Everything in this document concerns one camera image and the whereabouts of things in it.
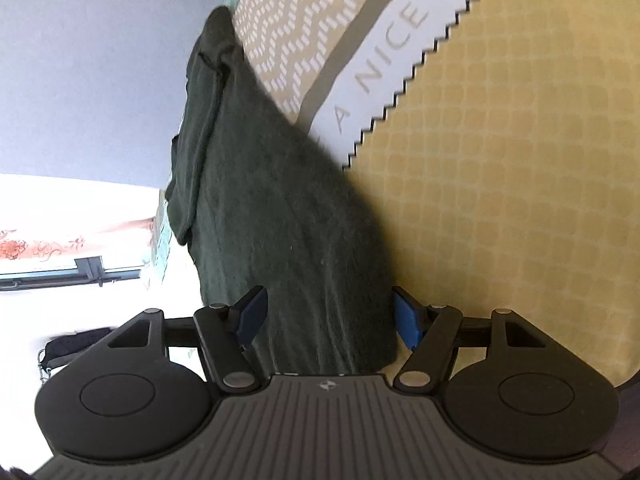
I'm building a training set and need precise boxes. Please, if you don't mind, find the black bag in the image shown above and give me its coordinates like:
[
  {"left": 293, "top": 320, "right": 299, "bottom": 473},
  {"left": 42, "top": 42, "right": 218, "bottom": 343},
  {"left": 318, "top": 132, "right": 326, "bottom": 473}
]
[{"left": 37, "top": 326, "right": 119, "bottom": 386}]

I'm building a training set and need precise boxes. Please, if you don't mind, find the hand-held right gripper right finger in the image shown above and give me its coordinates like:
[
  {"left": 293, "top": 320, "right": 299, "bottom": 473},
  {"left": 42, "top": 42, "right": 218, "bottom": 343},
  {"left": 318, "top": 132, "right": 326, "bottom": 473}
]
[{"left": 391, "top": 286, "right": 547, "bottom": 395}]

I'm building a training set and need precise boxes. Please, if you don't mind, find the dark window frame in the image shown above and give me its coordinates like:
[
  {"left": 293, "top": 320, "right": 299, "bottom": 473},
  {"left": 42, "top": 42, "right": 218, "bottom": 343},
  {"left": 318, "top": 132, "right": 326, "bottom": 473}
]
[{"left": 0, "top": 256, "right": 144, "bottom": 292}]

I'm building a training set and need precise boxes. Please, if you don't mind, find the pink floral curtain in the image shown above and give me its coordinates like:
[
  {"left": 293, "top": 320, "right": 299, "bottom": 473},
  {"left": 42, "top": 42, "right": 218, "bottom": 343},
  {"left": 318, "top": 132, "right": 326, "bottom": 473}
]
[{"left": 0, "top": 215, "right": 158, "bottom": 264}]

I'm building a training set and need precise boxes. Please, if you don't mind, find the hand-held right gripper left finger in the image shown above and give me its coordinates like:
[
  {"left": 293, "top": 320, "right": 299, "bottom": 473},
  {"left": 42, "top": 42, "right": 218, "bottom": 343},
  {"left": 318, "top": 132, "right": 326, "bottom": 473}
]
[{"left": 107, "top": 285, "right": 269, "bottom": 394}]

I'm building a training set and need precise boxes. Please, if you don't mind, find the printed zigzag bed sheet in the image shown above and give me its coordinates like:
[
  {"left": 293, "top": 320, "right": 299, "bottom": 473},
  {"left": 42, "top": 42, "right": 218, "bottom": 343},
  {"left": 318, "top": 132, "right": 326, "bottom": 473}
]
[{"left": 142, "top": 0, "right": 640, "bottom": 391}]

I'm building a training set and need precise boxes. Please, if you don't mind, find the dark green sweater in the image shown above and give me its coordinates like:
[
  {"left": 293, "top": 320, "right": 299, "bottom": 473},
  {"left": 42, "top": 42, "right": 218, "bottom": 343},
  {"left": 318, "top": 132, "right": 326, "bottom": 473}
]
[{"left": 164, "top": 6, "right": 401, "bottom": 377}]

